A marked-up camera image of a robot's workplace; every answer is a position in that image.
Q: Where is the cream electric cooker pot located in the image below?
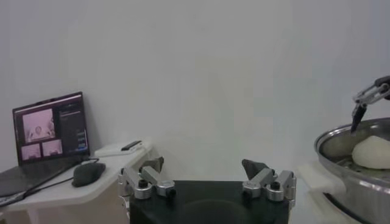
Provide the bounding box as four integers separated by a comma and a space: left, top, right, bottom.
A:
297, 161, 390, 224

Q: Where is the black smartphone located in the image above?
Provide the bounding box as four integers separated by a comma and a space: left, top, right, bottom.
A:
121, 140, 143, 152

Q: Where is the black mouse cable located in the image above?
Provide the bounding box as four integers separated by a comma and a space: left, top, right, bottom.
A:
18, 176, 76, 198

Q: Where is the black computer mouse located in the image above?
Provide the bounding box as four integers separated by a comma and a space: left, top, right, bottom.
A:
71, 162, 107, 188

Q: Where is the white steamed baozi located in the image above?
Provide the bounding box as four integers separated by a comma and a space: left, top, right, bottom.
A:
352, 135, 390, 170

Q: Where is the perforated stainless steel steamer basket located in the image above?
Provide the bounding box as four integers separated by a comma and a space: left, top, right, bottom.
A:
314, 117, 390, 224

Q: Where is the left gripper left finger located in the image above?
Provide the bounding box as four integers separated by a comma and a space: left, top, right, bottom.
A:
118, 156, 177, 200

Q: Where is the black open laptop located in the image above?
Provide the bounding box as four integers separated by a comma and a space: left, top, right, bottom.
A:
0, 91, 91, 208

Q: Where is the white side table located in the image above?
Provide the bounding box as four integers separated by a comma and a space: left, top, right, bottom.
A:
0, 138, 159, 224

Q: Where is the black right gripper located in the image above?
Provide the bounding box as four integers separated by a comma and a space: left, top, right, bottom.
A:
350, 75, 390, 137

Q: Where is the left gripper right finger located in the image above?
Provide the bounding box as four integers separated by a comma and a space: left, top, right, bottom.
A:
241, 158, 297, 202

